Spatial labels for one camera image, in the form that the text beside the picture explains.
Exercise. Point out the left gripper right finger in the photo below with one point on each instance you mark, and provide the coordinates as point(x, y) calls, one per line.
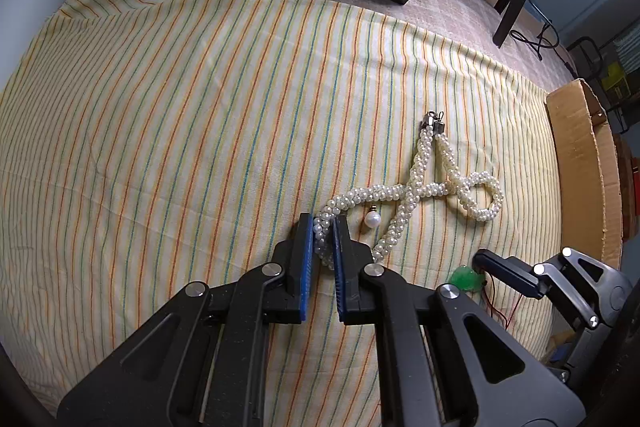
point(442, 360)

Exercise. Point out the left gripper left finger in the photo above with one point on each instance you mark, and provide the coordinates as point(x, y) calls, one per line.
point(201, 359)

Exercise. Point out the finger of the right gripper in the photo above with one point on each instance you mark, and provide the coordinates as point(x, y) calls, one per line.
point(586, 291)

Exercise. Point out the green jade gourd pendant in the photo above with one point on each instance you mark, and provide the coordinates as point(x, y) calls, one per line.
point(472, 282)

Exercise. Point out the single pearl earring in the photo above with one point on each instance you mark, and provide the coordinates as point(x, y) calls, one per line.
point(372, 219)

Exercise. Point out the cardboard box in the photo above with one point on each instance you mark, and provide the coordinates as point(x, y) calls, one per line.
point(591, 202)

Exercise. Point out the yellow box on rack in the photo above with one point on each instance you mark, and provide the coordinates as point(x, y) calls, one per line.
point(619, 85)

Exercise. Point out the striped yellow cloth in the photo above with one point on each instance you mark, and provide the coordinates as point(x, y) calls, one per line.
point(149, 143)

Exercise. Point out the black metal rack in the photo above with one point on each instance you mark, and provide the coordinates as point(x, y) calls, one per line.
point(591, 62)

